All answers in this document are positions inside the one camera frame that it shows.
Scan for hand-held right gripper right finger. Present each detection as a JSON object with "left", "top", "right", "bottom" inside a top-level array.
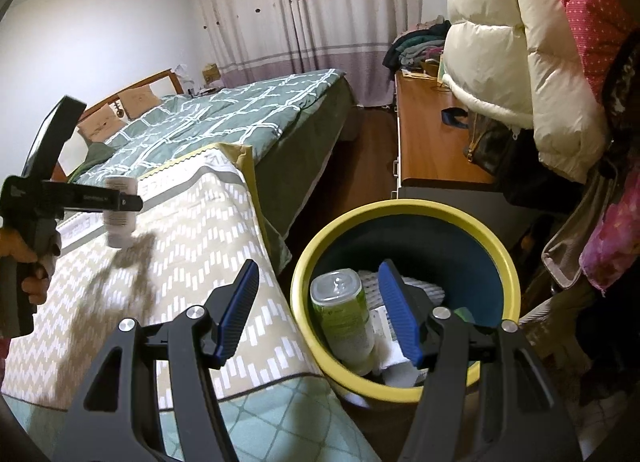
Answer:
[{"left": 377, "top": 259, "right": 583, "bottom": 462}]

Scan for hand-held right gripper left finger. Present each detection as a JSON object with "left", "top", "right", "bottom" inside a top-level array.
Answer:
[{"left": 62, "top": 259, "right": 260, "bottom": 462}]

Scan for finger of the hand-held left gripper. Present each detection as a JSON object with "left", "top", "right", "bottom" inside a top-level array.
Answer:
[{"left": 62, "top": 189, "right": 144, "bottom": 214}]

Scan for floral print drink carton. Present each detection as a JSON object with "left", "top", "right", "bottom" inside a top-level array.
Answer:
[{"left": 367, "top": 304, "right": 403, "bottom": 368}]

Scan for brown object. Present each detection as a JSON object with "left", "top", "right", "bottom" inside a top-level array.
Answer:
[{"left": 102, "top": 176, "right": 138, "bottom": 249}]

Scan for green labelled bottle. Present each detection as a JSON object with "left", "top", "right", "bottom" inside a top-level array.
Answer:
[{"left": 310, "top": 268, "right": 377, "bottom": 377}]

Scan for yellow-rimmed dark blue bin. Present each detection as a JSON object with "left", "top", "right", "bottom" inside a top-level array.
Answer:
[{"left": 290, "top": 199, "right": 522, "bottom": 404}]

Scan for person's left hand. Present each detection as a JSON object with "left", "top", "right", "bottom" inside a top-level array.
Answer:
[{"left": 0, "top": 231, "right": 51, "bottom": 315}]

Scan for dark green garment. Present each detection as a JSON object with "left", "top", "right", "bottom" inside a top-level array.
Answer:
[{"left": 65, "top": 142, "right": 116, "bottom": 180}]

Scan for brown pillow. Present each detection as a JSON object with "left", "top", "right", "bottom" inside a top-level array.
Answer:
[
  {"left": 77, "top": 104, "right": 123, "bottom": 140},
  {"left": 117, "top": 86, "right": 163, "bottom": 119}
]

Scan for patterned beige green tablecloth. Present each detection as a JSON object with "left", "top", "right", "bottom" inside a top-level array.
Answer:
[{"left": 0, "top": 142, "right": 381, "bottom": 462}]

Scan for wooden white bed headboard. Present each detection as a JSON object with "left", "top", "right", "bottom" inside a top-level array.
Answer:
[{"left": 75, "top": 69, "right": 183, "bottom": 130}]

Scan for bed with green plaid duvet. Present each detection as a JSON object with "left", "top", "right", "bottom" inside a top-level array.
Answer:
[{"left": 65, "top": 68, "right": 358, "bottom": 263}]

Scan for wooden desk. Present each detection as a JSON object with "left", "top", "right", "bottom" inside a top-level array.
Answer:
[{"left": 390, "top": 67, "right": 531, "bottom": 223}]

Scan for beige cloth bag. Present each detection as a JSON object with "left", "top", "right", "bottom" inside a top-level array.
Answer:
[{"left": 542, "top": 172, "right": 616, "bottom": 290}]

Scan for brown patterned bag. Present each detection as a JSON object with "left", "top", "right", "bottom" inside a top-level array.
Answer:
[{"left": 462, "top": 112, "right": 531, "bottom": 178}]

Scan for cream puffer jacket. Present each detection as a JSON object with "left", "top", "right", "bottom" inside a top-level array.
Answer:
[{"left": 440, "top": 0, "right": 631, "bottom": 183}]

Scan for clothes pile on desk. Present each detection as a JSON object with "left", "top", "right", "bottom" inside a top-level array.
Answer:
[{"left": 382, "top": 17, "right": 453, "bottom": 75}]

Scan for white and mauve curtain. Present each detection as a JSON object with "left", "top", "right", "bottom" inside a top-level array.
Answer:
[{"left": 184, "top": 0, "right": 451, "bottom": 108}]

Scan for pink dotted garment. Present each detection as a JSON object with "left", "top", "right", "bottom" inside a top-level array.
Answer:
[{"left": 532, "top": 0, "right": 638, "bottom": 108}]

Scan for dark blue strap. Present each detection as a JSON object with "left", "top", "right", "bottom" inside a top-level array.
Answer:
[{"left": 440, "top": 106, "right": 471, "bottom": 130}]

